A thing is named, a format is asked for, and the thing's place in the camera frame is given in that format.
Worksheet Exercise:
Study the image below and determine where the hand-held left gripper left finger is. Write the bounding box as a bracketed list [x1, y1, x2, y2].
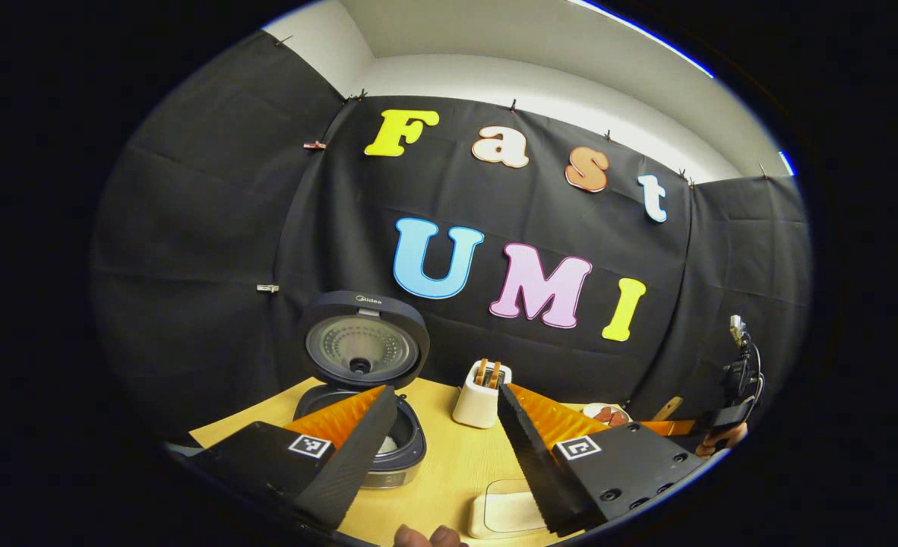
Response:
[191, 385, 399, 531]

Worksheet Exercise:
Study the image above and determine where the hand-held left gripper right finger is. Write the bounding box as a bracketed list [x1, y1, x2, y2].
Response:
[497, 384, 704, 536]

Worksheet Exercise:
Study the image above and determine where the clear tray of rice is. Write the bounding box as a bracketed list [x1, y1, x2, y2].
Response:
[468, 479, 549, 539]

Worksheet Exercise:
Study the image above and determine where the dark grey rice cooker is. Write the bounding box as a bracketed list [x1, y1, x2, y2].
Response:
[293, 290, 431, 489]

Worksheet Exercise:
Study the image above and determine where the white toaster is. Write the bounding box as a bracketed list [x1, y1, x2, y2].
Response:
[453, 359, 513, 429]

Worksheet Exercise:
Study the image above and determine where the round white plate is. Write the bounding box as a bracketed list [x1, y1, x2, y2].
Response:
[582, 403, 632, 427]

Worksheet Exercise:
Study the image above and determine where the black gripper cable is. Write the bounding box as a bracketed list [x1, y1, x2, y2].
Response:
[729, 315, 766, 403]

